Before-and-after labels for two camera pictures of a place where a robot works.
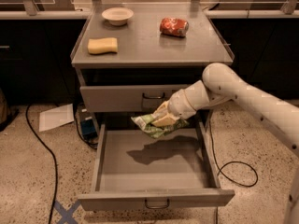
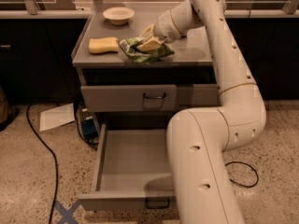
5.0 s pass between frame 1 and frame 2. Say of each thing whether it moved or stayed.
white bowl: stayed
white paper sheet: stayed
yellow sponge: stayed
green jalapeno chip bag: moved
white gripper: moved
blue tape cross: stayed
